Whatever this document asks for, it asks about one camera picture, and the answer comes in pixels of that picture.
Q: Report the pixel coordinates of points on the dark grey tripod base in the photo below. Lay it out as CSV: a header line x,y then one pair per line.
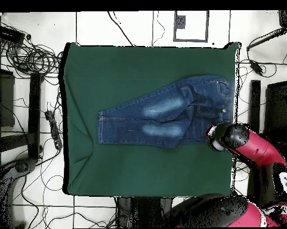
x,y
22,166

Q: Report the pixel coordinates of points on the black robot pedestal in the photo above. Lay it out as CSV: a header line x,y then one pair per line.
x,y
143,212

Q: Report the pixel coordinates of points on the small grey box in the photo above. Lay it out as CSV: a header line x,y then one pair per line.
x,y
180,21

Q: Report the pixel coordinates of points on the dark flat panel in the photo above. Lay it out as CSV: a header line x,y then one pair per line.
x,y
6,100
276,107

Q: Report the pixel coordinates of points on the blue denim jeans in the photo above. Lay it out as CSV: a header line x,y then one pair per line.
x,y
133,121

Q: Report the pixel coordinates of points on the dark green table cloth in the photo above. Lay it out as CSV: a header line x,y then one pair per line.
x,y
133,66

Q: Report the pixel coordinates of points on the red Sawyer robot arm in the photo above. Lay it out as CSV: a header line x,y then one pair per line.
x,y
257,148

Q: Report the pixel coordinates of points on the black stand beam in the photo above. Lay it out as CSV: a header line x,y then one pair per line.
x,y
34,114
255,102

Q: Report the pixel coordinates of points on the black power strip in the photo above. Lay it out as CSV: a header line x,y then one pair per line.
x,y
54,130

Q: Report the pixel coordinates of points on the grey rectangular frame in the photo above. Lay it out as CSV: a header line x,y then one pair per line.
x,y
207,26

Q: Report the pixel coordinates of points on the black power adapter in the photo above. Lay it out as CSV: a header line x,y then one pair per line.
x,y
256,67

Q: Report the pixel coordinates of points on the black electronics box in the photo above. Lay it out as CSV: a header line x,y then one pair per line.
x,y
8,34

